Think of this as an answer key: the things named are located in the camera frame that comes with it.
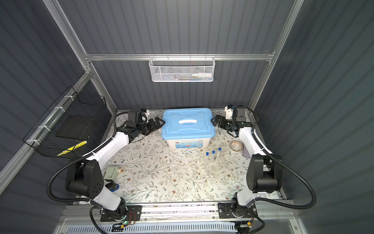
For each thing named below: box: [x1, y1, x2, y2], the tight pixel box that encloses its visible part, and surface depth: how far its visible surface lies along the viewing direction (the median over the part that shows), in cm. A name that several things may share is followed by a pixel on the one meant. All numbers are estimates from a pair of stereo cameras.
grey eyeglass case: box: [242, 146, 251, 159], surface depth 95 cm
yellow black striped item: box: [56, 140, 88, 157], surface depth 69 cm
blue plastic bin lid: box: [161, 107, 216, 140], surface depth 91 cm
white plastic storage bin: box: [165, 137, 212, 150], surface depth 93 cm
